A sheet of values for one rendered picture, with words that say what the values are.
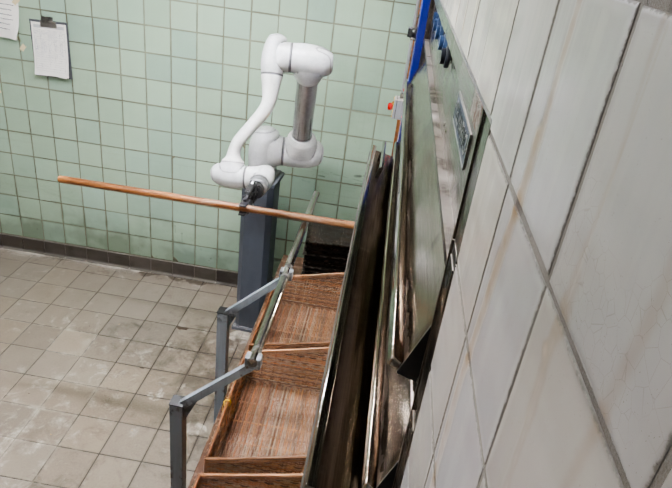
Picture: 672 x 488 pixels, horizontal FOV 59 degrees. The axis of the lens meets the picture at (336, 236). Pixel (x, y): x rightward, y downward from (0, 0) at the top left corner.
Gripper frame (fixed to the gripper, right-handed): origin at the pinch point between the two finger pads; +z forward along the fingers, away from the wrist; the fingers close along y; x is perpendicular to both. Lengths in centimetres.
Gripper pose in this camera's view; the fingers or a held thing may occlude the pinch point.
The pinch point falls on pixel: (244, 207)
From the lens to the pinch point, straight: 245.9
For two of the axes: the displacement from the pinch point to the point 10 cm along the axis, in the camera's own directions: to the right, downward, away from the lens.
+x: -9.8, -1.6, 0.6
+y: -1.2, 8.8, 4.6
